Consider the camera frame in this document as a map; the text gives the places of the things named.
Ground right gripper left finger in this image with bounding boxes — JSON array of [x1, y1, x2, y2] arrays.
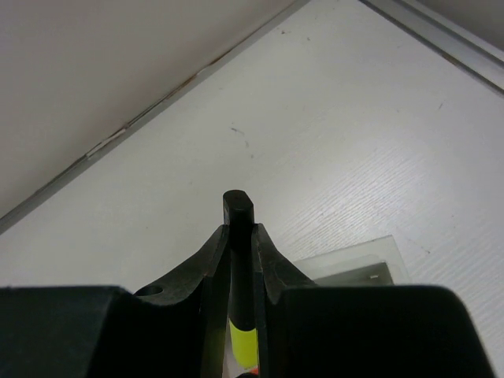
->
[[135, 225, 231, 377]]

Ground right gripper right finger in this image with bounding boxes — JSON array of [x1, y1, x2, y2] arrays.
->
[[251, 224, 315, 377]]

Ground yellow-green cap black marker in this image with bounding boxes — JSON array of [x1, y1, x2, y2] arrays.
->
[[223, 190, 258, 369]]

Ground orange cap black marker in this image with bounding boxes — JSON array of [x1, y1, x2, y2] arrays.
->
[[237, 367, 259, 378]]

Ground white slotted desk organizer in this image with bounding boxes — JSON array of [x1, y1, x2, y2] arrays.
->
[[294, 235, 411, 287]]

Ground aluminium rail right side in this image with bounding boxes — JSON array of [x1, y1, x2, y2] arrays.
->
[[363, 1, 503, 96]]

